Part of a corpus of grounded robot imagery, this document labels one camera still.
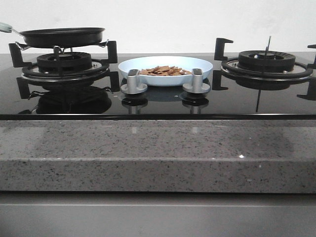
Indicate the black glass gas cooktop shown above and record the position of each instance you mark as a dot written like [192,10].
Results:
[229,98]

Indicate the right black pan support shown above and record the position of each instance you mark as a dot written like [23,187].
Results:
[266,78]

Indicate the grey cabinet front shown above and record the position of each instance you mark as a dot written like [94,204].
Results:
[156,215]

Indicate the left black burner head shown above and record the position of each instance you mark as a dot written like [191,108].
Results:
[70,62]

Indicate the brown meat pieces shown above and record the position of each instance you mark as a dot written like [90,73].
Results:
[165,71]

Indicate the left silver stove knob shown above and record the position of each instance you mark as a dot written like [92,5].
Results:
[133,84]

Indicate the chrome wire pan reducer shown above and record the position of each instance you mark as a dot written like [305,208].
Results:
[59,49]

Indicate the right black burner head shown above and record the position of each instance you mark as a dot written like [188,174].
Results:
[259,58]

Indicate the right silver stove knob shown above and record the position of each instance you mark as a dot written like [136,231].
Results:
[197,86]

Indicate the left black pan support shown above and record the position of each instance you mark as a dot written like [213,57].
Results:
[61,80]

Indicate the black frying pan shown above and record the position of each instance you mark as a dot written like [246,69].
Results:
[61,37]

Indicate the black burner head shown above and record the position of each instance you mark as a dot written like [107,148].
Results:
[259,58]
[70,62]

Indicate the black pan support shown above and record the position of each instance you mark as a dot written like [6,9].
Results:
[266,78]
[61,80]

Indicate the grey speckled stone countertop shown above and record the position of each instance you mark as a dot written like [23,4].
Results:
[208,156]

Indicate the silver stove knob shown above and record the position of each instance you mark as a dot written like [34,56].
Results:
[133,84]
[197,86]

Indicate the light blue plate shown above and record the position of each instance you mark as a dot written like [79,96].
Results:
[186,63]

